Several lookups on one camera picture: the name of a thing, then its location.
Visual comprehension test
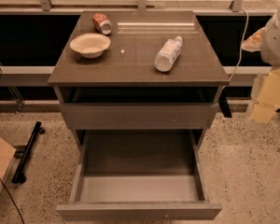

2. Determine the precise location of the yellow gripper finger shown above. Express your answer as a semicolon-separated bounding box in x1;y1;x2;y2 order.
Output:
245;68;280;129
242;27;266;52

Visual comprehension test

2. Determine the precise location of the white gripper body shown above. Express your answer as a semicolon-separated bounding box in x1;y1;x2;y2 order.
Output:
260;8;280;66

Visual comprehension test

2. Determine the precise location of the clear plastic water bottle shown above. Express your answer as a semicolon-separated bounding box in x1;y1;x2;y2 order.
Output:
154;36;183;72

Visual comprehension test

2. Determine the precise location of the grey drawer cabinet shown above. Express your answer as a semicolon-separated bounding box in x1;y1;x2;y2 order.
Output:
47;9;231;221

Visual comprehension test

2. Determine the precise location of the open grey middle drawer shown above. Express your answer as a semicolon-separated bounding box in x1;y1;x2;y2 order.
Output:
57;131;222;221

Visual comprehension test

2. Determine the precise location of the closed grey upper drawer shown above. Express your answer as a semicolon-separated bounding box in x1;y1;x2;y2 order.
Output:
60;104;216;130

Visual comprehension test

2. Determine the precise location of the crushed red soda can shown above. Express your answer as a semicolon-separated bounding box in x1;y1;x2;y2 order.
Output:
92;13;112;35

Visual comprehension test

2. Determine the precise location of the white paper bowl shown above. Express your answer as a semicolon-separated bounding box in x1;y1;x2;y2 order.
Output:
70;34;111;59

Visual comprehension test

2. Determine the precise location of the black metal bar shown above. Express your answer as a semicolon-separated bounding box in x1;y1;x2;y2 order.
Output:
12;121;45;184

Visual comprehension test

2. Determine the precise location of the white hanging cable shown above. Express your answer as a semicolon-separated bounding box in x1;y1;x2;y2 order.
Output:
228;7;250;81

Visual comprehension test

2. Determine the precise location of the black floor cable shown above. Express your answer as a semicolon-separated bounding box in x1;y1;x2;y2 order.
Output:
0;157;26;224

